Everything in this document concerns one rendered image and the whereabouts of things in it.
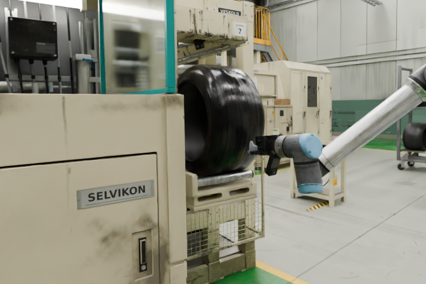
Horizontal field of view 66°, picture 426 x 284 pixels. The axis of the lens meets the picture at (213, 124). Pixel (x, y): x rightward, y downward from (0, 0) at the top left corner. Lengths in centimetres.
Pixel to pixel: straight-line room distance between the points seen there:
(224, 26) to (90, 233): 153
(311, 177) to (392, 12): 1235
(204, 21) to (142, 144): 132
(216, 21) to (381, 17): 1178
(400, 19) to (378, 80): 211
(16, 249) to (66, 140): 19
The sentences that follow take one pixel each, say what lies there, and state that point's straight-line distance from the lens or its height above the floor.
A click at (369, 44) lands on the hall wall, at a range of 1348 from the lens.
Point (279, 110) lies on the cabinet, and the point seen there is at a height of 114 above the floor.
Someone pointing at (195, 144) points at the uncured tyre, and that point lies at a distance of 187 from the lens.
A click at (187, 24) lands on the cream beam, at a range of 185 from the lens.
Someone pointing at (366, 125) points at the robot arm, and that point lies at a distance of 134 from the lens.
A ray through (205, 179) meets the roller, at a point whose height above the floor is 91.
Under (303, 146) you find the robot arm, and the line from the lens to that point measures 119.
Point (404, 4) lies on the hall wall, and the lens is 1334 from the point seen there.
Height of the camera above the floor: 124
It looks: 3 degrees down
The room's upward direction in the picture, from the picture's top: 1 degrees counter-clockwise
